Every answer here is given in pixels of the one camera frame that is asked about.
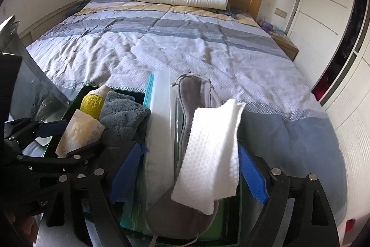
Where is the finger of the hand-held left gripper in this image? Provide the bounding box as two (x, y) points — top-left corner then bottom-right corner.
(20, 142), (105, 175)
(4, 117), (70, 140)

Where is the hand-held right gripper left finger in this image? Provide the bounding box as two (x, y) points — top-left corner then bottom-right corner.
(43, 143), (149, 247)

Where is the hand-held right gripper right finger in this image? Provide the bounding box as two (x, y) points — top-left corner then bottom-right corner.
(238, 146), (340, 247)

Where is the tissue packet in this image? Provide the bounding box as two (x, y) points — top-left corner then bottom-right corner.
(55, 109), (105, 158)

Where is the white cloth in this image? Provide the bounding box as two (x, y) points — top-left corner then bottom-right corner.
(170, 98), (247, 215)

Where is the yellow towel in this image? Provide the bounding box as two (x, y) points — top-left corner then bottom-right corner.
(80, 85), (109, 122)

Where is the grey fluffy towel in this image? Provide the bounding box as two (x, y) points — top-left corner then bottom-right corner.
(98, 91), (151, 166)

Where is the clear zip bag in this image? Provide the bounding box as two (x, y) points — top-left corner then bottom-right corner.
(120, 70), (185, 233)

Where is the green tray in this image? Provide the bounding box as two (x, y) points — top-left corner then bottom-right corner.
(43, 85), (242, 247)

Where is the grey eye mask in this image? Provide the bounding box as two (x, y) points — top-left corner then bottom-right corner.
(145, 70), (223, 247)

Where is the smoked glass pitcher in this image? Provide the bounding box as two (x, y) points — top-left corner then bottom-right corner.
(0, 15), (71, 146)

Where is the beige radiator cover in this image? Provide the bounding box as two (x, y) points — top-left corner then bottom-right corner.
(17, 1), (78, 45)

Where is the striped blanket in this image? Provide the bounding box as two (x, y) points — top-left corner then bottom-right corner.
(22, 0), (347, 247)

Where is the wooden nightstand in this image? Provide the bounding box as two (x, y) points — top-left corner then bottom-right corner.
(270, 33), (299, 62)

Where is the white wardrobe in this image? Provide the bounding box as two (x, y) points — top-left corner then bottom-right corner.
(286, 0), (370, 207)

